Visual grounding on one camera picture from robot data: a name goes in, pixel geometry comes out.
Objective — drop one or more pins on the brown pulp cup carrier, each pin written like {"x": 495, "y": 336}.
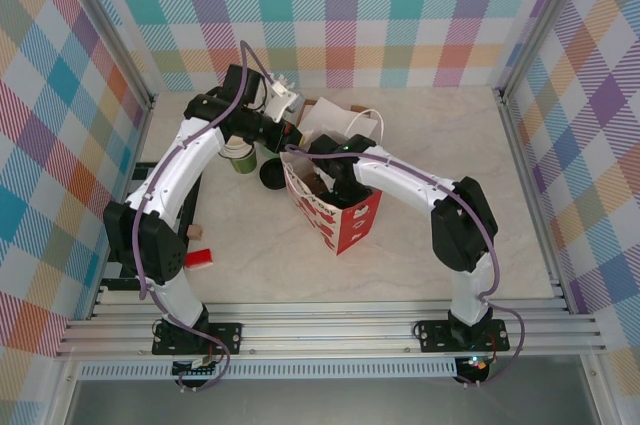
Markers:
{"x": 315, "y": 182}

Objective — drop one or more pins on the red white paper gift bag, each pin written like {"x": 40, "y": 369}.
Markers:
{"x": 350, "y": 230}

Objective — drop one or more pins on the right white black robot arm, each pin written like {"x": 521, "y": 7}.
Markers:
{"x": 400, "y": 180}

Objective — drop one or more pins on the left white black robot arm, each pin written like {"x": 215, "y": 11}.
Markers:
{"x": 175, "y": 175}

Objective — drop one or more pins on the pile of white napkins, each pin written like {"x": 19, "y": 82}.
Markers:
{"x": 330, "y": 115}

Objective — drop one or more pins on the stack of green paper cups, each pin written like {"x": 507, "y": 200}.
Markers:
{"x": 242, "y": 163}

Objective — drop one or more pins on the black plastic cup lid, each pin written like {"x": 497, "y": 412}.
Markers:
{"x": 272, "y": 175}

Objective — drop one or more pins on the white paper-wrapped straw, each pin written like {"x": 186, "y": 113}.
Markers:
{"x": 292, "y": 88}
{"x": 282, "y": 79}

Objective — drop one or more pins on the small wooden cube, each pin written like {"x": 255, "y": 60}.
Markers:
{"x": 196, "y": 232}

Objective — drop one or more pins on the red plastic block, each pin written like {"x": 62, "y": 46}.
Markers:
{"x": 200, "y": 259}

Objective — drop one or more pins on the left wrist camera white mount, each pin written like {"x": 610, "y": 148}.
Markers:
{"x": 280, "y": 100}

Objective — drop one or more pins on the aluminium mounting rail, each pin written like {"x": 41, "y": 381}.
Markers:
{"x": 325, "y": 335}

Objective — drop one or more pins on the left aluminium frame post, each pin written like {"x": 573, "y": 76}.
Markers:
{"x": 100, "y": 25}

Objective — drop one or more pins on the aluminium frame post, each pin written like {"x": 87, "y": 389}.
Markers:
{"x": 100, "y": 25}
{"x": 545, "y": 25}

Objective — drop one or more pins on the right aluminium side rail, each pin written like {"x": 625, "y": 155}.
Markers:
{"x": 525, "y": 170}

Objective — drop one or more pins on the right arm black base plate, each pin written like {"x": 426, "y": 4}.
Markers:
{"x": 435, "y": 337}

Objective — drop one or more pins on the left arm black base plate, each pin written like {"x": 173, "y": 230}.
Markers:
{"x": 227, "y": 337}

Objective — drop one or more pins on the right aluminium frame post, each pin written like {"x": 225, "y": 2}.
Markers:
{"x": 545, "y": 25}

